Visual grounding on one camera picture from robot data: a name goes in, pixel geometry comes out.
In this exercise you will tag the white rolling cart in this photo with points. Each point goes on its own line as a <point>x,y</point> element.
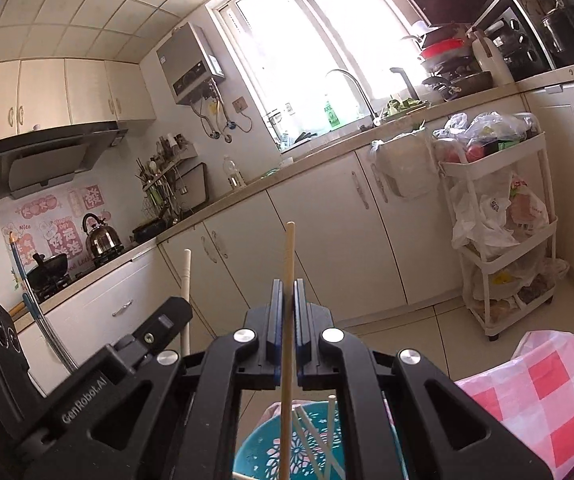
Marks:
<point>497,160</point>

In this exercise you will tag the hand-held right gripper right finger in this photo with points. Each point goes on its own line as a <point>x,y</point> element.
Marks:
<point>303,320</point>

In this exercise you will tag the white plastic bag on cabinet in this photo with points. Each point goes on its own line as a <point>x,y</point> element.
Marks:
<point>407,165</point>

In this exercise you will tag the green dish soap bottle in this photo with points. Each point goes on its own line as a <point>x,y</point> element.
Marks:
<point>333,115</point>

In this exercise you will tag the pink wall poster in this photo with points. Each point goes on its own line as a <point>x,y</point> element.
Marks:
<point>42,220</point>

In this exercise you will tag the teal floral bucket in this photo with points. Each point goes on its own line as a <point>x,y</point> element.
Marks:
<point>262,445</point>

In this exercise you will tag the small dark faucet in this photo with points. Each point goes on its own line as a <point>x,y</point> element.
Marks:
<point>407,80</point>

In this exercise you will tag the black toaster oven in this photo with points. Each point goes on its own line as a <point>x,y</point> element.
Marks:
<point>517,40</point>

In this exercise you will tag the steel kettle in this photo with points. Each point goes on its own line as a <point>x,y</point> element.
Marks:
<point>101,240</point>

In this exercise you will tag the white plastic bags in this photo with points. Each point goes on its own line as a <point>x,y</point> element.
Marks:
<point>492,215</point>

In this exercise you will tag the clear plastic bottle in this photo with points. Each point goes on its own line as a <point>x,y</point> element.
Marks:
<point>234,175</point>

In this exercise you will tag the clear bags of groceries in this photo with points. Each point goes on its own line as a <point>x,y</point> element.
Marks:
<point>487,135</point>

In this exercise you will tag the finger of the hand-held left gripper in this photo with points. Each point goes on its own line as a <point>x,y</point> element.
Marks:
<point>154,330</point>

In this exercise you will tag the kitchen window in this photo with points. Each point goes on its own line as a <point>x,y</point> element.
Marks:
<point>317,35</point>

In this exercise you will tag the cream wall cabinets over hood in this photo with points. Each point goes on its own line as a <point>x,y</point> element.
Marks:
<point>47,95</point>

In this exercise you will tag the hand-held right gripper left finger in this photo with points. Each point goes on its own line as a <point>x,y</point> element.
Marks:
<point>277,320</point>

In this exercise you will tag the wall utensil rack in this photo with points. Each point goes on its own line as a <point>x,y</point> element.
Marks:
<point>167,170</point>

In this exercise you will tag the steel cooking pot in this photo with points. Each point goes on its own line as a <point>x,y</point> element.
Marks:
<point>564,27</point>

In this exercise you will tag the light wooden chopstick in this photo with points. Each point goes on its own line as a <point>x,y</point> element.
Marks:
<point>289,260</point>
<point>331,425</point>
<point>317,435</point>

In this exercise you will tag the white chopstick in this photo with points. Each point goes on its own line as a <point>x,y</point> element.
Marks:
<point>186,275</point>

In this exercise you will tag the black wok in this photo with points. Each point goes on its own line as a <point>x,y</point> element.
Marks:
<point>52,265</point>

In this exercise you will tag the cream base cabinets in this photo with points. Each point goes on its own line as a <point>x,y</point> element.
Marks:
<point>327,240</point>

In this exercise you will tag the stacked dark pans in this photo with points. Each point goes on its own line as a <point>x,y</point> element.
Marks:
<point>462,80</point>

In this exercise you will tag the range hood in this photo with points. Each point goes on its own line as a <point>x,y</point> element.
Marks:
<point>47,160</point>

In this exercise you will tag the white thermos jug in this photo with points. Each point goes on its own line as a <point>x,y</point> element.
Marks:
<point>492,62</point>

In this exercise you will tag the wall socket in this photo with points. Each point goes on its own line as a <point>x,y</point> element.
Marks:
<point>240,105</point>

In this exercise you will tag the cutting board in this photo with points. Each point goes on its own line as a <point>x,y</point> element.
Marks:
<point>194,187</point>

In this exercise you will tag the bagged items on cart base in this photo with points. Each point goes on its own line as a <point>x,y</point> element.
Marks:
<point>512,290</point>

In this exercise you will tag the black frying pan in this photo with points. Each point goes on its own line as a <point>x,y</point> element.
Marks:
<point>148,231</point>

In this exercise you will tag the green vegetables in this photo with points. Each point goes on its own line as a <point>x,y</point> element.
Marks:
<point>407,106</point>

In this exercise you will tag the grey water heater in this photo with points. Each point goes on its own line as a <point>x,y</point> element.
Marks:
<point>187,65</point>

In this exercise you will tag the red pan lid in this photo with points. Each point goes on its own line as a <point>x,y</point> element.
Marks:
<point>442,50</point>

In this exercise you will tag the tall steel faucet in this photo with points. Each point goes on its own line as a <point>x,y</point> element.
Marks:
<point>362,90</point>

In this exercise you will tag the black gas stove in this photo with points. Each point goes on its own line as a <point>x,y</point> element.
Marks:
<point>92,262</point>

